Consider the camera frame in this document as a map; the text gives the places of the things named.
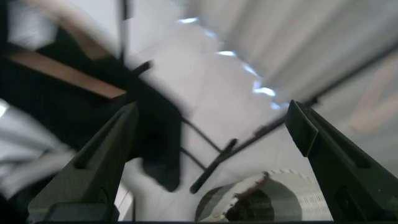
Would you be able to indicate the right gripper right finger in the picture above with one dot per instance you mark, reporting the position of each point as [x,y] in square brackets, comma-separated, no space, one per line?
[363,193]

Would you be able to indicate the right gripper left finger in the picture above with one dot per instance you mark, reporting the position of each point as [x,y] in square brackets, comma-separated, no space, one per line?
[84,193]

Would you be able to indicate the black garment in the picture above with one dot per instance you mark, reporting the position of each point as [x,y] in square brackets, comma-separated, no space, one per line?
[46,105]

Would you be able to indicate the pink clothes hanger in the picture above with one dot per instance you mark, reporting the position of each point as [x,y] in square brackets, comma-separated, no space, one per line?
[62,73]

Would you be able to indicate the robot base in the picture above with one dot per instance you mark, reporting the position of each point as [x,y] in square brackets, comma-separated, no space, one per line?
[25,140]

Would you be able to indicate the white laundry basket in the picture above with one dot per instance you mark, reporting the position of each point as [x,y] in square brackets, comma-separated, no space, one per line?
[311,199]

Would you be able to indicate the black clothes rack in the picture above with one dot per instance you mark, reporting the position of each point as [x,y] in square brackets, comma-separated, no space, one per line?
[199,181]

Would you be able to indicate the white curtain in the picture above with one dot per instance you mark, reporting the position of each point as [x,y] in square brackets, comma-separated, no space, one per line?
[311,37]

